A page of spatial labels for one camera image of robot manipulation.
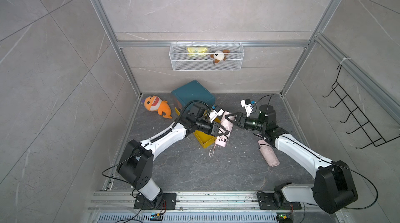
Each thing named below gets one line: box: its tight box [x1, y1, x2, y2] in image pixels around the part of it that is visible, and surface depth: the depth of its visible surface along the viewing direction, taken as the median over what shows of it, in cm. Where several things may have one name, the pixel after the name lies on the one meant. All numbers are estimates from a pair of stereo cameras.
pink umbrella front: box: [214, 110, 234, 148], surface depth 74 cm
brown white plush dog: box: [209, 49, 231, 64], surface depth 87 cm
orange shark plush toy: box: [141, 95, 173, 120], surface depth 107 cm
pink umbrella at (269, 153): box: [257, 139, 280, 168], surface depth 86 cm
